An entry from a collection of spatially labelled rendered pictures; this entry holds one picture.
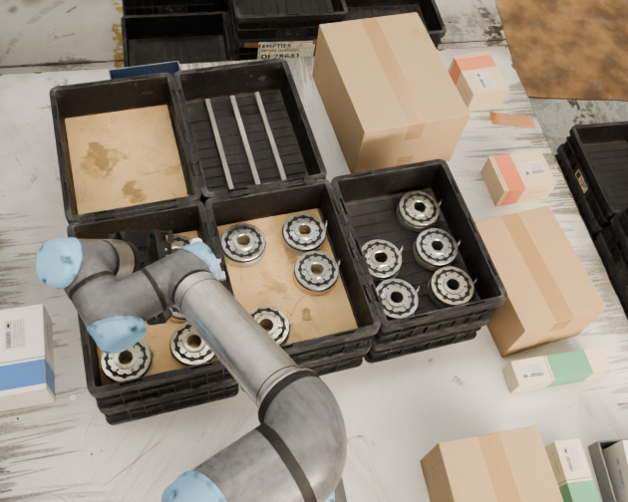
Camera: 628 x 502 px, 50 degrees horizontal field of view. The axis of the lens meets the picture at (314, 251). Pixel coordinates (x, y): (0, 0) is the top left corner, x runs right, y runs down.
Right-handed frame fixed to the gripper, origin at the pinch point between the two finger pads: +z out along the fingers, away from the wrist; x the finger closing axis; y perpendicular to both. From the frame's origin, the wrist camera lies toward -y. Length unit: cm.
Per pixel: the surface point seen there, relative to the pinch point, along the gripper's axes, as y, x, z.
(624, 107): 56, -89, 235
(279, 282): -4.2, -4.6, 27.7
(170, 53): 95, 68, 106
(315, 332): -16.6, -12.3, 26.4
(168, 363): -17.7, 13.6, 6.9
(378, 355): -25, -21, 41
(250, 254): 3.2, -0.1, 24.6
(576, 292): -18, -65, 60
